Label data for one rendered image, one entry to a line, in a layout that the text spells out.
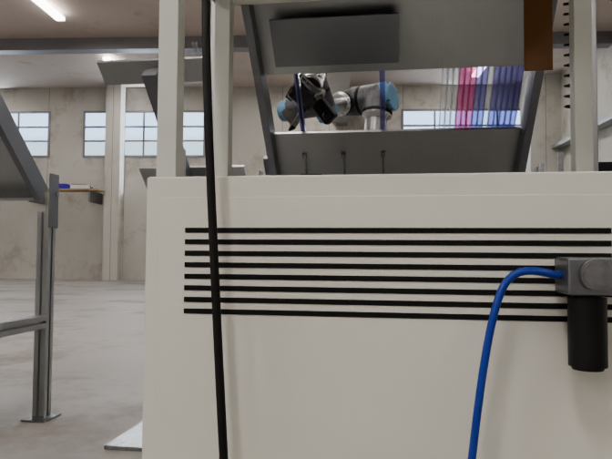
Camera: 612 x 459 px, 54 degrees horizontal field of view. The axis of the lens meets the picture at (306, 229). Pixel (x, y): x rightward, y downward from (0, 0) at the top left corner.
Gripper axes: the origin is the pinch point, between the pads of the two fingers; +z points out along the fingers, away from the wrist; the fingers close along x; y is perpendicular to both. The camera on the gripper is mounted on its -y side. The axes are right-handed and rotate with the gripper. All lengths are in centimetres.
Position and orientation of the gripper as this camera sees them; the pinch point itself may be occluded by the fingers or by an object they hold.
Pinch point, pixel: (306, 115)
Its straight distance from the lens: 176.0
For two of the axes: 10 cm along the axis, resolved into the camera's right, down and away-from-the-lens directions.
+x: 6.3, -6.0, -4.9
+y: -7.6, -5.9, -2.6
